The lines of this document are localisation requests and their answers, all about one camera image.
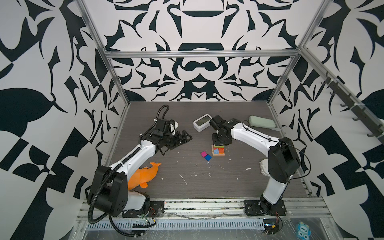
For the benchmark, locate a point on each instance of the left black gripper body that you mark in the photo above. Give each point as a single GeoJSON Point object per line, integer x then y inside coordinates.
{"type": "Point", "coordinates": [173, 140]}

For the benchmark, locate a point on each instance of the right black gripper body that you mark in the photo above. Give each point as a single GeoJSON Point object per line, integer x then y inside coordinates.
{"type": "Point", "coordinates": [217, 140]}

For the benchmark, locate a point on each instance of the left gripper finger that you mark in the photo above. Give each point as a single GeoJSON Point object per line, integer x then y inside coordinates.
{"type": "Point", "coordinates": [185, 134]}
{"type": "Point", "coordinates": [185, 138]}

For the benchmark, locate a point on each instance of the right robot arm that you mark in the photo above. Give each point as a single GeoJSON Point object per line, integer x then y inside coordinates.
{"type": "Point", "coordinates": [283, 159]}

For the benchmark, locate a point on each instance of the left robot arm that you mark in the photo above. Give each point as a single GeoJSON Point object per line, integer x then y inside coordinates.
{"type": "Point", "coordinates": [109, 194]}

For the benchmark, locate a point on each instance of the blue cube block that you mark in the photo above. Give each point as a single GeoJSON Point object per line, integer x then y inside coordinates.
{"type": "Point", "coordinates": [208, 157]}

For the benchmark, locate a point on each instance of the white digital clock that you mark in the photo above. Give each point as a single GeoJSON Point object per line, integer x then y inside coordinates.
{"type": "Point", "coordinates": [202, 123]}

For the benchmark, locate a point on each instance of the orange toy whale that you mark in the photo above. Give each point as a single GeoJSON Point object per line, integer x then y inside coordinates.
{"type": "Point", "coordinates": [142, 176]}

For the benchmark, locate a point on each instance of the pale green case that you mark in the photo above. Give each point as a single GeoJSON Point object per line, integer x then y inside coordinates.
{"type": "Point", "coordinates": [259, 122]}

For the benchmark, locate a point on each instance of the white oval plastic device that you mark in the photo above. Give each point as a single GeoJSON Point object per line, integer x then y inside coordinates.
{"type": "Point", "coordinates": [264, 167]}

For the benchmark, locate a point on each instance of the blue robot sticker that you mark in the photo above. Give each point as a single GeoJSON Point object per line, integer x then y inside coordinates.
{"type": "Point", "coordinates": [303, 231]}

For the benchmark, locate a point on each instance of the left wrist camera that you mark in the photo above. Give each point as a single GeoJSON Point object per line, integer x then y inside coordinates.
{"type": "Point", "coordinates": [172, 127]}

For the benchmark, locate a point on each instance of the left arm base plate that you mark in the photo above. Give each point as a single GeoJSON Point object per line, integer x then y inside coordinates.
{"type": "Point", "coordinates": [150, 209]}

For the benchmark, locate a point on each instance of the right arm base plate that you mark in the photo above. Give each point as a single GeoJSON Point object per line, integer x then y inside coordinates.
{"type": "Point", "coordinates": [262, 207]}

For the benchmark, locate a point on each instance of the white slotted cable duct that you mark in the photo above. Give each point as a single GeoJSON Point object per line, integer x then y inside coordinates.
{"type": "Point", "coordinates": [200, 224]}

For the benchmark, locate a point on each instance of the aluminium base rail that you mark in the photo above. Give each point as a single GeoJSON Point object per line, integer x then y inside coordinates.
{"type": "Point", "coordinates": [193, 209]}

